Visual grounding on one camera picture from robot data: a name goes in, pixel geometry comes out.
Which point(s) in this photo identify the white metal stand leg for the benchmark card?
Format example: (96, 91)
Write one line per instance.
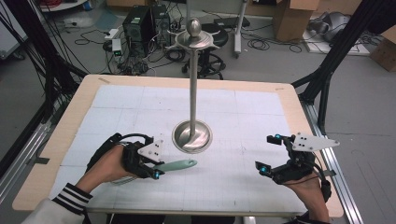
(239, 28)

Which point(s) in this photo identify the person's right hand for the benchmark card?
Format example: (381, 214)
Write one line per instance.
(311, 196)

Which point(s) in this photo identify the grey headset device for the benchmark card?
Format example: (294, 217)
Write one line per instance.
(330, 26)

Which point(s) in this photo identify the slim black computer tower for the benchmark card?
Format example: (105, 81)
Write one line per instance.
(162, 26)

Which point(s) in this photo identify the white adapter with green light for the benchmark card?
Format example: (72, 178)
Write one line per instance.
(117, 47)

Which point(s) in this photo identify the aluminium rail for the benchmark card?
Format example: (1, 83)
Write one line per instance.
(21, 158)
(339, 174)

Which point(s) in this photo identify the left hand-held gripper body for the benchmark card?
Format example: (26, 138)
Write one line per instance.
(151, 151)

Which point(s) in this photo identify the small cardboard box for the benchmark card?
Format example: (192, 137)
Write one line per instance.
(385, 51)

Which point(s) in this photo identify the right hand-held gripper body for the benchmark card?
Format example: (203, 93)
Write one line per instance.
(311, 142)

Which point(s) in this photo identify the white grid mat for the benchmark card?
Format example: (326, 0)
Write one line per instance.
(140, 118)

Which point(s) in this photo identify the person's left hand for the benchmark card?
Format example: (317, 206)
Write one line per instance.
(106, 169)

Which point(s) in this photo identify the white power strip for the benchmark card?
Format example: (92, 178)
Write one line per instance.
(111, 33)

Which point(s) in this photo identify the flat black device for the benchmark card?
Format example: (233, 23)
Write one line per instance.
(232, 21)

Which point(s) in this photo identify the black tape strip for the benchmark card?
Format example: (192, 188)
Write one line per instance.
(39, 160)

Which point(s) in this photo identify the large black computer tower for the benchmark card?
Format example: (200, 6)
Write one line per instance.
(137, 28)

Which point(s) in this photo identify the white floor board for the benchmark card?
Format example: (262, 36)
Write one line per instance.
(358, 46)

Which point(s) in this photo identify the silver metal utensil stand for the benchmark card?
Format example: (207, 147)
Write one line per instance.
(193, 93)

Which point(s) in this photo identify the grey tape strip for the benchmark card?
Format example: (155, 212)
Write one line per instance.
(329, 173)

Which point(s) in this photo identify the black swivel stool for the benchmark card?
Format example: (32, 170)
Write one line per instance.
(211, 59)

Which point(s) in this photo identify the black metal frame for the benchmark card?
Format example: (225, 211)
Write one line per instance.
(46, 62)
(336, 56)

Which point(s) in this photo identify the tall open cardboard box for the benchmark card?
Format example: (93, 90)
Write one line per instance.
(291, 18)

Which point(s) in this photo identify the round white table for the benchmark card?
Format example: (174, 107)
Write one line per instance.
(62, 4)

